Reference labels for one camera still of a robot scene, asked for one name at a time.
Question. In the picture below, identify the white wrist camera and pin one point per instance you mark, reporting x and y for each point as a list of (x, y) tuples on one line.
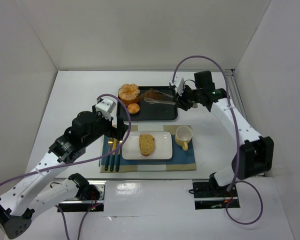
[(105, 106), (176, 83)]

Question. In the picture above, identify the yellow cup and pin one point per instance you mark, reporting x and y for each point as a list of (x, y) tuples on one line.
[(183, 136)]

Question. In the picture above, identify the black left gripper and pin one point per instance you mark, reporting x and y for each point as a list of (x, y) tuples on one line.
[(117, 125)]

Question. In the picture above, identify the aluminium frame rail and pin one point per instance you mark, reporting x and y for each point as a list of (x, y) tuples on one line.
[(236, 95)]

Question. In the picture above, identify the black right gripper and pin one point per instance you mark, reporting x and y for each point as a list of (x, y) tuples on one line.
[(185, 97)]

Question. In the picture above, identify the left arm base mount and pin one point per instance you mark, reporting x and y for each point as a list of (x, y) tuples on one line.
[(90, 195)]

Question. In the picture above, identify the gold spoon green handle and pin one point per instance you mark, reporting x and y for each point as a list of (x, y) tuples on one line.
[(118, 159)]

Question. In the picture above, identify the tan sliced bread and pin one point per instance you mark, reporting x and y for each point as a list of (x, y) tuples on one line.
[(146, 144)]

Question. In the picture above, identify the dark brown bread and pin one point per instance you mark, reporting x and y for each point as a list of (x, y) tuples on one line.
[(151, 96)]

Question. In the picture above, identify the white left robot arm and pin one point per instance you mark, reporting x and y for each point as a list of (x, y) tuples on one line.
[(27, 200)]

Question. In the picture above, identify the black baking tray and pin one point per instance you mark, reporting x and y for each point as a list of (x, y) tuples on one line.
[(155, 112)]

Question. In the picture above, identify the metal tongs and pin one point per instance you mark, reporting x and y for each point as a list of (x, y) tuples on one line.
[(169, 99)]

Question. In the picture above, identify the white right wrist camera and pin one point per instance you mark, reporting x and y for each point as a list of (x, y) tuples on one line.
[(176, 83)]

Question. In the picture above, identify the gold knife green handle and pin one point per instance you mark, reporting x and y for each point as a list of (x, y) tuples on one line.
[(112, 163)]

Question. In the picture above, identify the small round orange bun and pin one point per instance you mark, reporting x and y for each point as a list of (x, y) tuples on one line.
[(133, 108)]

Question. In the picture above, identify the white rectangular plate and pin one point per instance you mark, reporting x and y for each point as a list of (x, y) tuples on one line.
[(163, 146)]

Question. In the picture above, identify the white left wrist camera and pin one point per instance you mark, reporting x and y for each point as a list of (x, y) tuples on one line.
[(105, 106)]

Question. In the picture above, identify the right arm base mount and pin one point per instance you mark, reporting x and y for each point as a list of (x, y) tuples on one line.
[(208, 195)]

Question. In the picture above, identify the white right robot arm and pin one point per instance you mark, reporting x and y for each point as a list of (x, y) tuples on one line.
[(217, 102)]

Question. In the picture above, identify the large orange flower bread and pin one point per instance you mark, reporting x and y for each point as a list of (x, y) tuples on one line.
[(129, 94)]

